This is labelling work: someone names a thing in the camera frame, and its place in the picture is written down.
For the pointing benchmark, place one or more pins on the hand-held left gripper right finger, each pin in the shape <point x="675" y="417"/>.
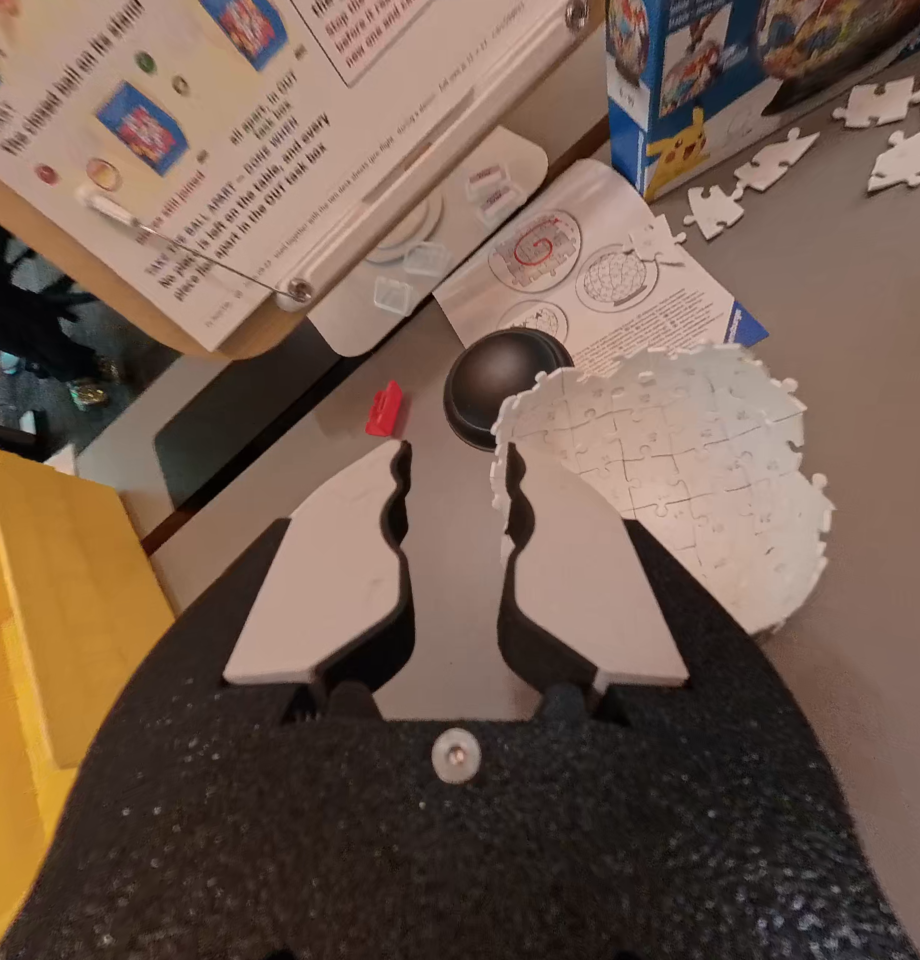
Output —
<point x="595" y="600"/>

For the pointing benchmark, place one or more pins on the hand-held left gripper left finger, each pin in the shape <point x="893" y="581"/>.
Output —
<point x="317" y="592"/>

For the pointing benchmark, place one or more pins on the partly built puzzle ball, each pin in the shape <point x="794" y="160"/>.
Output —
<point x="692" y="480"/>

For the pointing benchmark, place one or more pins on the black round ball stand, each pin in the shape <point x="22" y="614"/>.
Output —
<point x="490" y="382"/>

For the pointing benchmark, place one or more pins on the folded puzzle leaflet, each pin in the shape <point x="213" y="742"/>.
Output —
<point x="655" y="307"/>

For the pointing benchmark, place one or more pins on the scattered white puzzle pieces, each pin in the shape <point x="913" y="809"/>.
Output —
<point x="775" y="161"/>

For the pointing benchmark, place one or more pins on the blue puzzle box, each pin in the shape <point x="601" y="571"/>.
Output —
<point x="692" y="112"/>

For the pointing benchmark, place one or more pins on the red plastic clip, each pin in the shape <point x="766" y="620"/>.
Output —
<point x="385" y="412"/>

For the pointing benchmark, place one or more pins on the clear plastic bag with parts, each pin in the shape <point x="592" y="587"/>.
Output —
<point x="340" y="330"/>

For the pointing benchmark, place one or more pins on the yellow plastic bin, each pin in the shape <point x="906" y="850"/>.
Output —
<point x="47" y="600"/>

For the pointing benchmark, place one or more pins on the clear plastic clip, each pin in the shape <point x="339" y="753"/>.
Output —
<point x="427" y="259"/>
<point x="394" y="296"/>

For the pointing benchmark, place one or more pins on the instruction poster on board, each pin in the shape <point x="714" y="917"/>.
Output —
<point x="92" y="285"/>

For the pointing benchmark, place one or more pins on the clear clip purple label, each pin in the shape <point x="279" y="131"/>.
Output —
<point x="501" y="210"/>
<point x="491" y="182"/>

